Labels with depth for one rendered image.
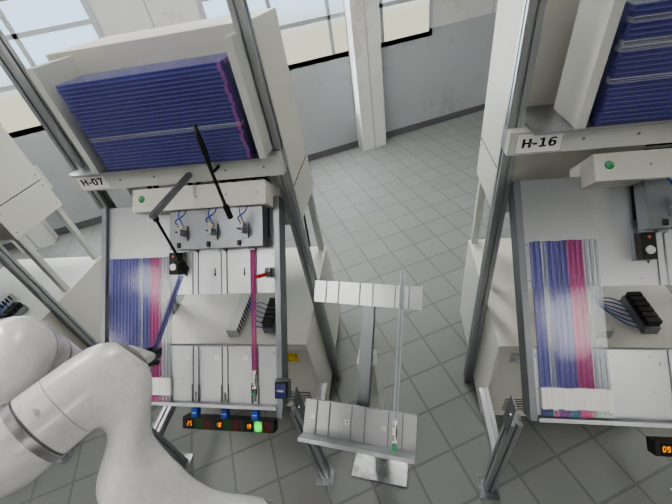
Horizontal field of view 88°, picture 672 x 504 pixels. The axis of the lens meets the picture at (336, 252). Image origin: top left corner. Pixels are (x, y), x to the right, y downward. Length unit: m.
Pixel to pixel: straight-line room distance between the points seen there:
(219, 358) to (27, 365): 0.73
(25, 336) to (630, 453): 2.14
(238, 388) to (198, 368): 0.16
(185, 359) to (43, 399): 0.82
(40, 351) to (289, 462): 1.47
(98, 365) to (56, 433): 0.09
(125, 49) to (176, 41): 0.18
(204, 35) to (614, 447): 2.27
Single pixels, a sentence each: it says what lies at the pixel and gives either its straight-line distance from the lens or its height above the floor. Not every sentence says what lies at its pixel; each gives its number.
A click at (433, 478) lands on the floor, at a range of 1.89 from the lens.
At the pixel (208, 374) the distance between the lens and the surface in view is 1.35.
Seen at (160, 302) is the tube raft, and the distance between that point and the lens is 1.40.
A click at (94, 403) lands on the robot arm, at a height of 1.41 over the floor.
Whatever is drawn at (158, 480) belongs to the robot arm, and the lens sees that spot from 0.65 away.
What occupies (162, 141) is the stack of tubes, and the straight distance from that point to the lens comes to 1.23.
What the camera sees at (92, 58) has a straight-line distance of 1.48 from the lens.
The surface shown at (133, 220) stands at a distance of 1.50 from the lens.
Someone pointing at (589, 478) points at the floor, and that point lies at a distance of 2.04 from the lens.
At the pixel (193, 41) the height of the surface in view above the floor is 1.69.
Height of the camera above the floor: 1.81
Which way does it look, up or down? 39 degrees down
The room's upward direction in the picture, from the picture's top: 11 degrees counter-clockwise
